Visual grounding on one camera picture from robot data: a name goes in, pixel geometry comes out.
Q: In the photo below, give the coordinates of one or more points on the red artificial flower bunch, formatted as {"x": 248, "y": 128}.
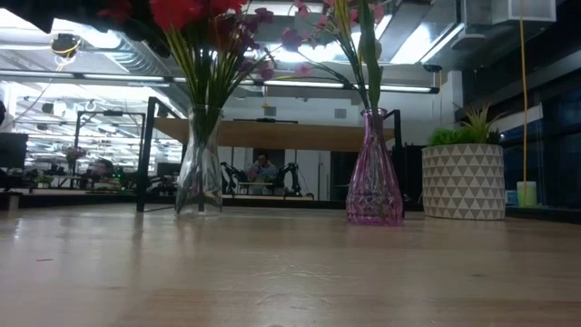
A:
{"x": 181, "y": 13}

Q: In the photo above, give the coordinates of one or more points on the purple artificial flower bunch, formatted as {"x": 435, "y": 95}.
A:
{"x": 290, "y": 38}

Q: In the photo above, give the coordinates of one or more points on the clear glass vase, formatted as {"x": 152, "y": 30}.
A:
{"x": 199, "y": 172}

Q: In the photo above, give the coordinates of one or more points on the pink blossom flower bunch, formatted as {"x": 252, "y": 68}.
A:
{"x": 336, "y": 22}

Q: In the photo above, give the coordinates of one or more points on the pink glass vase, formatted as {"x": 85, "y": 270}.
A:
{"x": 374, "y": 181}

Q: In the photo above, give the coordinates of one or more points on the black background robot arm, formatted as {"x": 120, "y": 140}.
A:
{"x": 231, "y": 175}
{"x": 290, "y": 175}

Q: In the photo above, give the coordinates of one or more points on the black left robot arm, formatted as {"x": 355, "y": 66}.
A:
{"x": 45, "y": 11}

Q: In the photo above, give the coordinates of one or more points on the wooden shelf with black legs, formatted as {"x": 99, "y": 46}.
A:
{"x": 281, "y": 135}

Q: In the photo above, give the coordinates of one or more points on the long ceiling light bar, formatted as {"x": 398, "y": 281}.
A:
{"x": 113, "y": 78}

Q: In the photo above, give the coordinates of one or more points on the person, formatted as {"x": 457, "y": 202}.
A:
{"x": 102, "y": 169}
{"x": 262, "y": 170}

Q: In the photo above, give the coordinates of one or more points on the black monitor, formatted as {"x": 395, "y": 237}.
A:
{"x": 12, "y": 150}

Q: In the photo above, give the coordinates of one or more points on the succulent in triangle-patterned pot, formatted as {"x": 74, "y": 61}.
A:
{"x": 463, "y": 181}

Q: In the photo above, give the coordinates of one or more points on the white ceiling vent box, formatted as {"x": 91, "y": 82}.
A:
{"x": 508, "y": 9}

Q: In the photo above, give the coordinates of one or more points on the pale green cup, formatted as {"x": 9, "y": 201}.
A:
{"x": 526, "y": 194}

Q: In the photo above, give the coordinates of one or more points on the ceiling dome camera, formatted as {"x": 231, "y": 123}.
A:
{"x": 64, "y": 45}

